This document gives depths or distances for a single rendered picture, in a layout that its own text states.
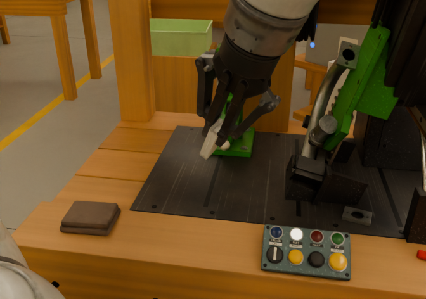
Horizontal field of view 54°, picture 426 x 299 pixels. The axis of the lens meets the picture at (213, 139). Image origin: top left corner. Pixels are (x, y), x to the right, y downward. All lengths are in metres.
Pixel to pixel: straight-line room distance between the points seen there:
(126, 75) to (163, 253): 0.65
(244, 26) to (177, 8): 0.82
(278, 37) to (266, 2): 0.05
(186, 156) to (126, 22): 0.43
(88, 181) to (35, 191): 1.70
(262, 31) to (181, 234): 0.48
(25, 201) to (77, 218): 1.83
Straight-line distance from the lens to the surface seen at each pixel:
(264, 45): 0.48
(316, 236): 0.76
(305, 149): 0.93
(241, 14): 0.47
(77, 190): 1.03
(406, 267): 0.83
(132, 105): 1.32
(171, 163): 1.05
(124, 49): 1.27
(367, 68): 0.81
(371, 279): 0.79
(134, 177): 1.05
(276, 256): 0.74
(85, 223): 0.85
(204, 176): 1.00
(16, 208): 2.65
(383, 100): 0.85
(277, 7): 0.45
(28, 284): 0.36
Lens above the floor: 1.43
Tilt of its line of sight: 27 degrees down
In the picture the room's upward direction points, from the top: straight up
